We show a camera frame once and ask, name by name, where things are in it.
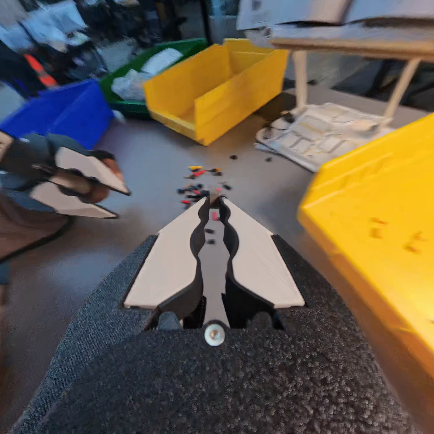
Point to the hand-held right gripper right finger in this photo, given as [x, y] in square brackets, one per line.
[268, 268]

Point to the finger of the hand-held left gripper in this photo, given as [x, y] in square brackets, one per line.
[85, 166]
[64, 202]

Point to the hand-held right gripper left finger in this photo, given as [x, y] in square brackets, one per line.
[163, 268]

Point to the instruction booklet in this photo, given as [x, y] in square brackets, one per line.
[305, 10]

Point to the grey desk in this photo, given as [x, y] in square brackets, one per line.
[271, 190]

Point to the person's left hand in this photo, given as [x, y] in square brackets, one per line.
[98, 193]

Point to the blue plastic bin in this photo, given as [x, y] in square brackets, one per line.
[68, 112]

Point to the green plastic bin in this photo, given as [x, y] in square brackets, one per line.
[129, 107]

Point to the orange traffic cone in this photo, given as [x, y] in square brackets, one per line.
[41, 71]

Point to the scattered small building pieces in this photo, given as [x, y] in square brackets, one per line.
[193, 175]

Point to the yellow plastic bin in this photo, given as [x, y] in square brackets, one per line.
[224, 102]
[366, 271]

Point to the clear plastic bag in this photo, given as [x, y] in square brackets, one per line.
[135, 81]

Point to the small pieces inside bin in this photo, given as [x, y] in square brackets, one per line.
[375, 232]

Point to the white instruction sheet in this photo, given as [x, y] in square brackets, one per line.
[319, 139]

